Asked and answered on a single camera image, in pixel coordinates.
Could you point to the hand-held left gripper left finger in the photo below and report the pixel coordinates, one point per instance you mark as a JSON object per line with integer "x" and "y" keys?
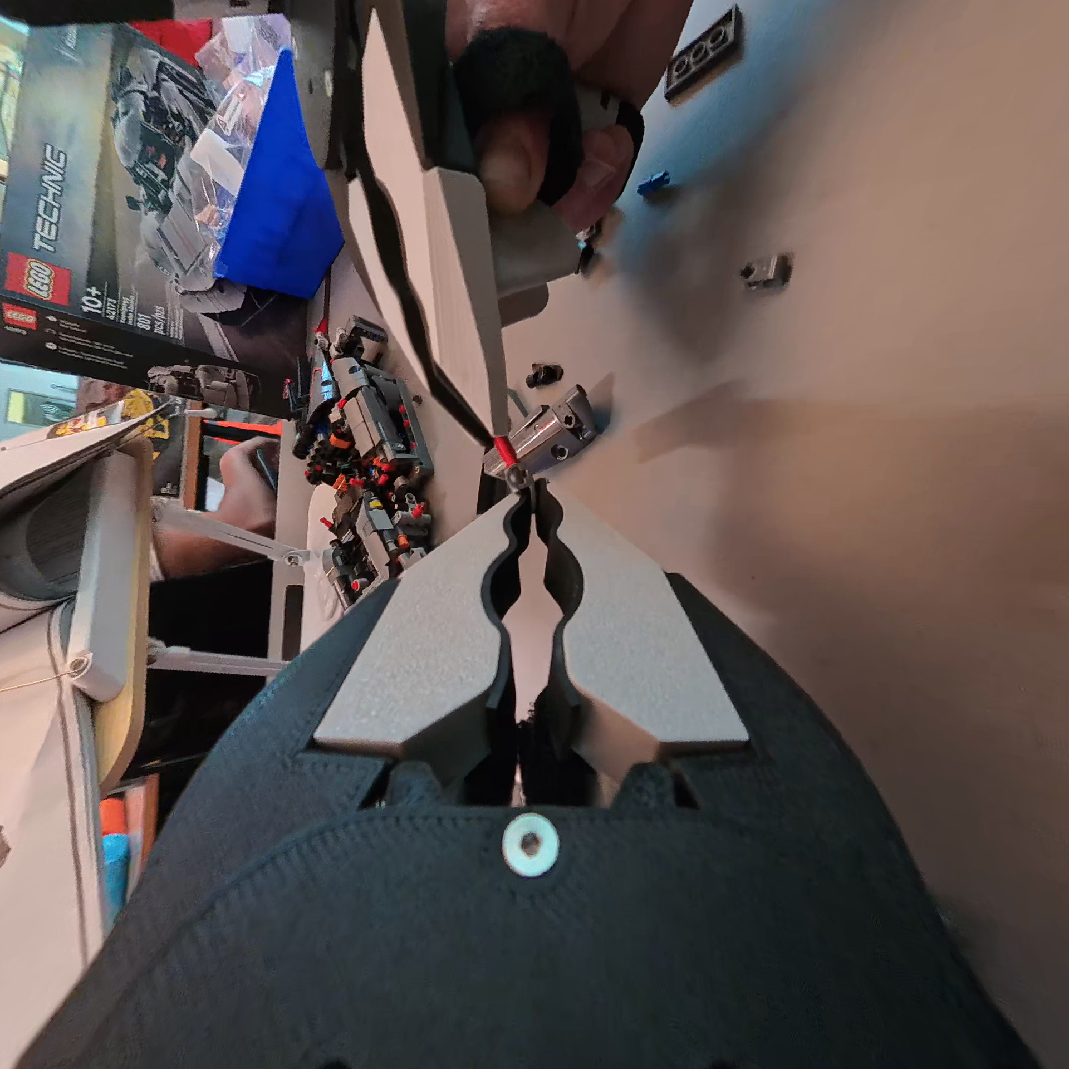
{"x": 418, "y": 669}

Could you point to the small grey square lego plate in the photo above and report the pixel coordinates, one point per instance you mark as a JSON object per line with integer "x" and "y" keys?
{"x": 766, "y": 272}

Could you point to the person's right hand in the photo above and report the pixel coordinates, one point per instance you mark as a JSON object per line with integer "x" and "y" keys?
{"x": 601, "y": 34}

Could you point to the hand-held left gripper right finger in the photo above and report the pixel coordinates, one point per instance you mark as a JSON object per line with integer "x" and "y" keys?
{"x": 652, "y": 669}

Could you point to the grey lego car model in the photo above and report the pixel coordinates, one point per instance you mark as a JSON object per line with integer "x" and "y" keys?
{"x": 376, "y": 418}

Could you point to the black lego pin connector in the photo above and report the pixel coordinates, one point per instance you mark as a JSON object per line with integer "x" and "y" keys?
{"x": 587, "y": 251}

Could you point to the crumpled clear plastic bags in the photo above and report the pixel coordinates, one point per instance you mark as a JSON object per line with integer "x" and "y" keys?
{"x": 226, "y": 118}

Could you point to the blue lego pin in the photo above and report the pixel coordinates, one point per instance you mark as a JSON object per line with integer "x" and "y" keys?
{"x": 653, "y": 184}

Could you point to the orange and blue object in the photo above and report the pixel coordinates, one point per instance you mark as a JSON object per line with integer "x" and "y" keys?
{"x": 121, "y": 836}

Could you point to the black lego set box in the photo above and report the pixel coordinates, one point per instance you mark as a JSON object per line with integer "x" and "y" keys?
{"x": 66, "y": 209}

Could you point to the lego instruction booklet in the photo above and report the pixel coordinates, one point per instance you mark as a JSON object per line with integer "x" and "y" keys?
{"x": 42, "y": 752}

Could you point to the dark grey holed lego plate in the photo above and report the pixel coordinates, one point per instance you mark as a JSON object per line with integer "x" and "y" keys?
{"x": 704, "y": 52}

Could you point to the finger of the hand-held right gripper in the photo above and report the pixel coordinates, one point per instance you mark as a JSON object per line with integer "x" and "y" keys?
{"x": 380, "y": 251}
{"x": 467, "y": 292}

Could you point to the white book stand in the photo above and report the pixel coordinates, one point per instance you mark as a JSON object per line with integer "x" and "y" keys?
{"x": 108, "y": 543}

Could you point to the grey lego panel assembly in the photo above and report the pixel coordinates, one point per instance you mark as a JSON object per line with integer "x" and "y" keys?
{"x": 551, "y": 435}

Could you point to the red lego axle pin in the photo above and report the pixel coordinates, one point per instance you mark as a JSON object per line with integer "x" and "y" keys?
{"x": 504, "y": 451}

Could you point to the blue plastic bin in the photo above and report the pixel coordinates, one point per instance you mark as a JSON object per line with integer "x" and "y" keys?
{"x": 275, "y": 209}

